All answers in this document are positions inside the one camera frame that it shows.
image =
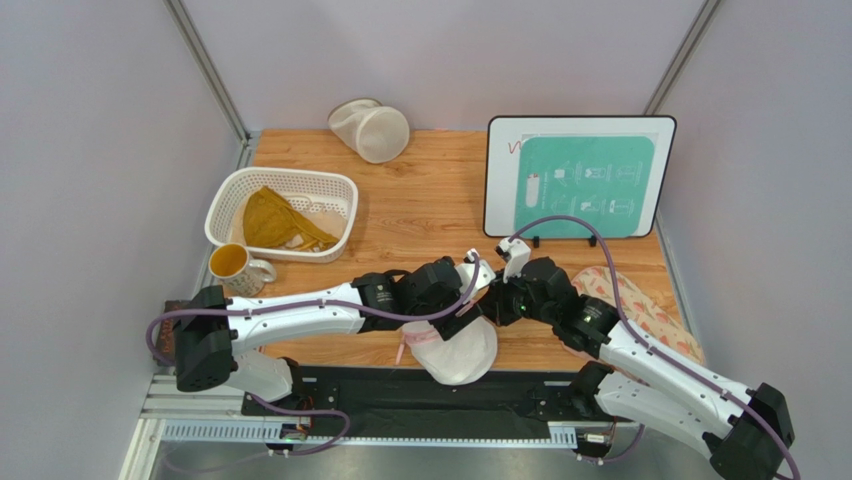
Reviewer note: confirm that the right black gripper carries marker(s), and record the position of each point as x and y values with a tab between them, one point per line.
496	306

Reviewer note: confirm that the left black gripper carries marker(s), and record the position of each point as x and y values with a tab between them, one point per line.
449	325

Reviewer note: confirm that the white mesh laundry bag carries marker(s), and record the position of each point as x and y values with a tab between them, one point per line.
461	360

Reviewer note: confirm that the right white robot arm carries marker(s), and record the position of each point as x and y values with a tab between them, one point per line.
743	432

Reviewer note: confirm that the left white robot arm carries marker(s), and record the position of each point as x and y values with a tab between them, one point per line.
216	338

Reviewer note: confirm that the beige mesh laundry bag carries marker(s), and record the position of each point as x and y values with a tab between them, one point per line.
377	133

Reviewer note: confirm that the floral pink cloth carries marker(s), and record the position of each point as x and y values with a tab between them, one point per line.
596	282

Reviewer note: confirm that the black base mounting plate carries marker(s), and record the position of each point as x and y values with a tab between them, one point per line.
406	403

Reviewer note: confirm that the whiteboard with teal sheet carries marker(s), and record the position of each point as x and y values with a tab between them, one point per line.
547	177

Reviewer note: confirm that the white plastic basket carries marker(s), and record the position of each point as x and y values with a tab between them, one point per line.
332	191

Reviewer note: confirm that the mustard yellow cloth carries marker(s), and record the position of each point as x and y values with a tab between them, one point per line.
268	223

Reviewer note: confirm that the patterned ceramic mug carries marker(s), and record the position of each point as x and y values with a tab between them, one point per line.
234	266

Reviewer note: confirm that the dark brown book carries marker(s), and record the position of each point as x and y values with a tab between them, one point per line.
164	340

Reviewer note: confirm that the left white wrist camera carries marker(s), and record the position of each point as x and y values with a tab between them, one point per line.
474	272

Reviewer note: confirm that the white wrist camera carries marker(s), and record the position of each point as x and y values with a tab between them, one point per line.
474	272
515	253

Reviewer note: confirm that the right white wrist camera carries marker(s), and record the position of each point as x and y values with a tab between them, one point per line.
515	253

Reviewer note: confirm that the aluminium slotted rail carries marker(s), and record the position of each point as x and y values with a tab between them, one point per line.
227	414

